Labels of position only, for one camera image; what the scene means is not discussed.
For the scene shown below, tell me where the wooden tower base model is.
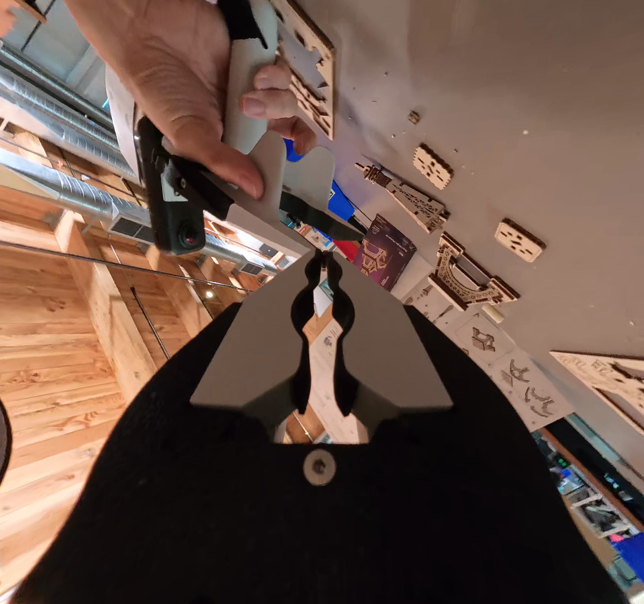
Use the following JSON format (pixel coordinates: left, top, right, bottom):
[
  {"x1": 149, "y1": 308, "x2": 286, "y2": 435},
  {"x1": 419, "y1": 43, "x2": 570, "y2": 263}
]
[{"x1": 428, "y1": 232, "x2": 520, "y2": 312}]

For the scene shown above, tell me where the diagram instruction sheet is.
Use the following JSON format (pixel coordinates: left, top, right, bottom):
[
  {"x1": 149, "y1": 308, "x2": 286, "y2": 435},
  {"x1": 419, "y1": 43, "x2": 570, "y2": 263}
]
[{"x1": 390, "y1": 257, "x2": 574, "y2": 434}]

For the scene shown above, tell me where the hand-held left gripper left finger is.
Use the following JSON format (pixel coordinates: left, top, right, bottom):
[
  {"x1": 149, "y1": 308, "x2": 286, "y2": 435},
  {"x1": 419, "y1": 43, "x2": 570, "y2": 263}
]
[{"x1": 189, "y1": 250, "x2": 322, "y2": 443}]

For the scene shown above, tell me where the wooden tower spire model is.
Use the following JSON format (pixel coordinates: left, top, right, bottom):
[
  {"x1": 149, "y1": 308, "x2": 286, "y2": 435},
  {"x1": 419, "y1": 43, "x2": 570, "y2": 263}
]
[{"x1": 354, "y1": 161, "x2": 451, "y2": 235}]

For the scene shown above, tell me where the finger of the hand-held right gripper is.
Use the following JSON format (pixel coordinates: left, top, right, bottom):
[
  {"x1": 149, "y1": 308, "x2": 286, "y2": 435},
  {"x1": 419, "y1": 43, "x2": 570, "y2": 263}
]
[
  {"x1": 225, "y1": 130, "x2": 315, "y2": 259},
  {"x1": 278, "y1": 146, "x2": 364, "y2": 242}
]

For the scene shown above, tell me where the small square wooden plate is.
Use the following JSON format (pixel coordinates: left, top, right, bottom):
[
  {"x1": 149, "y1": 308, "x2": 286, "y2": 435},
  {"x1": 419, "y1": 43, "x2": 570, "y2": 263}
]
[
  {"x1": 494, "y1": 218, "x2": 547, "y2": 263},
  {"x1": 413, "y1": 143, "x2": 454, "y2": 191}
]

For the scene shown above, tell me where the blue bin with tag label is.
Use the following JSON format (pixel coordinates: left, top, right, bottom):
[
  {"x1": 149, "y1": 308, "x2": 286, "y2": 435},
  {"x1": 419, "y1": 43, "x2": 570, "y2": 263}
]
[{"x1": 282, "y1": 138, "x2": 355, "y2": 224}]

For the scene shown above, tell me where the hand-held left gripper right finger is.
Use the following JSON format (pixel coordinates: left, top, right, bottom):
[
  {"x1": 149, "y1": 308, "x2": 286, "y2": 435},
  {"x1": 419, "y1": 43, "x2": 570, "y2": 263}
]
[{"x1": 325, "y1": 253, "x2": 454, "y2": 443}]

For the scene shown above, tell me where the person's right hand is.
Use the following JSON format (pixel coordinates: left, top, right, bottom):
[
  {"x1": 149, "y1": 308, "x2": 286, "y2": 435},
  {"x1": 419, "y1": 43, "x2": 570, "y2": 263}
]
[{"x1": 103, "y1": 0, "x2": 319, "y2": 201}]

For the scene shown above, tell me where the wooden parts sheet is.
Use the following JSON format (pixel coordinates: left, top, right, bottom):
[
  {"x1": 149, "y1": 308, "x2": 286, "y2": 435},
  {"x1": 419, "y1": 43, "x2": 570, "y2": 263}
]
[
  {"x1": 550, "y1": 350, "x2": 644, "y2": 435},
  {"x1": 229, "y1": 0, "x2": 336, "y2": 141}
]

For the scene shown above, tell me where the purple puzzle box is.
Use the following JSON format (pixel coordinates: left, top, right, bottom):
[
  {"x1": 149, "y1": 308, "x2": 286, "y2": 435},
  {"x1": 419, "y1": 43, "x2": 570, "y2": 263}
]
[{"x1": 352, "y1": 213, "x2": 418, "y2": 291}]

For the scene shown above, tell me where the silver ventilation duct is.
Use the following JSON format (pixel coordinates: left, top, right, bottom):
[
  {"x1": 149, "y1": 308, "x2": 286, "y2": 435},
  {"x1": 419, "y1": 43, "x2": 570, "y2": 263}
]
[
  {"x1": 0, "y1": 45, "x2": 147, "y2": 182},
  {"x1": 0, "y1": 151, "x2": 282, "y2": 278}
]

